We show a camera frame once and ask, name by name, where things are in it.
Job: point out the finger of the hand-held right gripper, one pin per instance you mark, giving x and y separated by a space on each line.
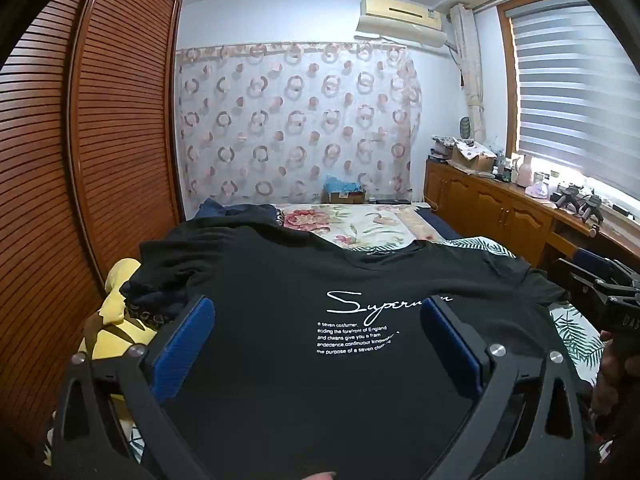
597 260
582 282

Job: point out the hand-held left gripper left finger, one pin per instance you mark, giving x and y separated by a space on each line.
182 345

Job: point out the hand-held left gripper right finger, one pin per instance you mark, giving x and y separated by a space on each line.
452 345

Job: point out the black printed t-shirt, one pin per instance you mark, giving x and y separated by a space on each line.
300 270

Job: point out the stack of folded clothes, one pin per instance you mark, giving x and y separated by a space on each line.
150 302

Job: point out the person's right hand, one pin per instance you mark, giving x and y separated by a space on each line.
607 365

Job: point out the person's left hand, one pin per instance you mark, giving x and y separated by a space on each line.
320 476

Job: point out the palm leaf printed sheet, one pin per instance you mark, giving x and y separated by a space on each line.
575 330

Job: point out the yellow plush toy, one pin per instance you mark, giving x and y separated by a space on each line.
117 330

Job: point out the pink small container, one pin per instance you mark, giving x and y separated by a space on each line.
536 190

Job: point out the wooden sideboard cabinet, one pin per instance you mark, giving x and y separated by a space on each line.
500 210

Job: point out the pink bottle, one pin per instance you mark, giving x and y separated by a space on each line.
525 170

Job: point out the navy blue blanket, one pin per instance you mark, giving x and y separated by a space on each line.
440 227

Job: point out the teal small bottle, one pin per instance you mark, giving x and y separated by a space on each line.
506 172

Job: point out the dark navy cloth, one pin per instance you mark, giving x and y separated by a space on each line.
215 208

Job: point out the floral blanket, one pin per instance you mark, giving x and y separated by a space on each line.
370 225

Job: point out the flat black device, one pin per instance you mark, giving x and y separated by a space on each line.
392 201

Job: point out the open cardboard box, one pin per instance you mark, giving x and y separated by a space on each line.
475 160

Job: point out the striped zebra window blind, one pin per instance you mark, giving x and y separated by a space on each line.
565 85

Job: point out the small brown cardboard box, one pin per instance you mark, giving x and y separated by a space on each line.
345 197

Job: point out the dark oval ornament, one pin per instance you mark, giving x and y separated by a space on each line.
466 127

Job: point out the blue crumpled cloth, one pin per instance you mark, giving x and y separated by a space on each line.
342 183

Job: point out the tied beige window curtain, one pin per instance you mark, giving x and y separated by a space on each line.
472 75

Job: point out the brown louvered wardrobe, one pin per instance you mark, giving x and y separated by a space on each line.
125 110

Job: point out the circle patterned sheer curtain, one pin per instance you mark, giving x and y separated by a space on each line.
300 120

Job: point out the wooden window frame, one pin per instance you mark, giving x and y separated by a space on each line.
507 85

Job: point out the beige wall air conditioner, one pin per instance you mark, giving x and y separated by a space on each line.
400 22

